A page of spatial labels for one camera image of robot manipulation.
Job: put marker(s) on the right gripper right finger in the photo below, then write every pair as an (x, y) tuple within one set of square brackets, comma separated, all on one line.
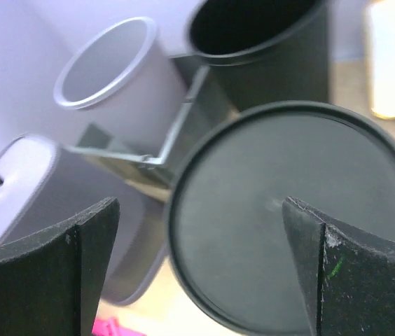
[(346, 275)]

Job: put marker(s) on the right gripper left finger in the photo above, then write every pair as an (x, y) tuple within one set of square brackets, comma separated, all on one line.
[(51, 281)]

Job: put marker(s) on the grey plastic crate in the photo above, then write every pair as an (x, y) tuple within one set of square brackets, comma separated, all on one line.
[(205, 107)]

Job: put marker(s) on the grey ribbed square bin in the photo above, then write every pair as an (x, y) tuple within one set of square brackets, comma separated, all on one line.
[(42, 184)]

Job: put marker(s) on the light grey round bin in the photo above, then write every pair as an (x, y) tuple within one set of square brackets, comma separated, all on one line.
[(123, 81)]

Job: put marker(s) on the dark blue round bin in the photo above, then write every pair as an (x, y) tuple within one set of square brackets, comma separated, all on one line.
[(226, 236)]

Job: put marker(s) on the pink plastic clip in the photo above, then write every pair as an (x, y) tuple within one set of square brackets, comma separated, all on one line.
[(111, 327)]

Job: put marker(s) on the black round bin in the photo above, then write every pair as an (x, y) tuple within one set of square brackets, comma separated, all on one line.
[(263, 51)]

